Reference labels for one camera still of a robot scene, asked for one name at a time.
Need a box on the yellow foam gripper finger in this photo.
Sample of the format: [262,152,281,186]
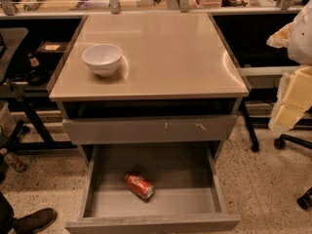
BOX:
[266,22,292,49]
[268,65,312,133]

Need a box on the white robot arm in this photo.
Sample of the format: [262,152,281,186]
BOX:
[266,0,312,133]

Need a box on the closed grey top drawer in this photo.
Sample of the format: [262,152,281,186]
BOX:
[62,115,237,144]

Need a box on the grey cabinet with counter top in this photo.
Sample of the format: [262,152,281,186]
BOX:
[46,12,252,168]

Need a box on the open grey middle drawer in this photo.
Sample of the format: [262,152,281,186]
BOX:
[65,142,241,234]

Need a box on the black office chair base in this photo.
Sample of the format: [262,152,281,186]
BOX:
[274,134,312,211]

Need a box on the white bowl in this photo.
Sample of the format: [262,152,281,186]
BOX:
[82,44,123,76]

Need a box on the brown shoe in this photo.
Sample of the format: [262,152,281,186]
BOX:
[13,208,57,234]

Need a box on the plastic bottle on floor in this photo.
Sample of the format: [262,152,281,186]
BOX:
[0,148,26,173]

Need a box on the black desk frame left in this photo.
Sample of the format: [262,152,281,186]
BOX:
[0,27,77,153]

